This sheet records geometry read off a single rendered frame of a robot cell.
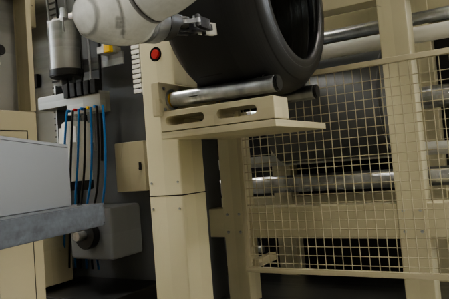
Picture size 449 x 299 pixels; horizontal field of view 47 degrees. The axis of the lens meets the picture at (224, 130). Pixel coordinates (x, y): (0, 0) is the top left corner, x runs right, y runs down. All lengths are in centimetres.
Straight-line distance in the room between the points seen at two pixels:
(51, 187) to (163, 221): 75
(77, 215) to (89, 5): 36
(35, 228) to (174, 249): 84
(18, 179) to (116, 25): 32
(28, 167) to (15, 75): 81
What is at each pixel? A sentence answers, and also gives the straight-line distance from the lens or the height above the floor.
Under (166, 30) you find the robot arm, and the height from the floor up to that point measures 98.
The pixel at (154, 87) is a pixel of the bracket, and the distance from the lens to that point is 148.
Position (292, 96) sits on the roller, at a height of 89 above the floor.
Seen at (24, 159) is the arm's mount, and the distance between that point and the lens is 87.
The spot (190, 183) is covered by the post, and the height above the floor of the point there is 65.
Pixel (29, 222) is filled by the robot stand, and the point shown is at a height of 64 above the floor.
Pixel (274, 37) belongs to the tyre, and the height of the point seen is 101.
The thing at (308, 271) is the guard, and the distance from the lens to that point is 186.
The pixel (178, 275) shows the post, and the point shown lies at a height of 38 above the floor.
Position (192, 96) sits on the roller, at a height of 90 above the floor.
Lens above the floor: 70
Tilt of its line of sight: 4 degrees up
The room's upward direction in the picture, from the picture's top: 5 degrees counter-clockwise
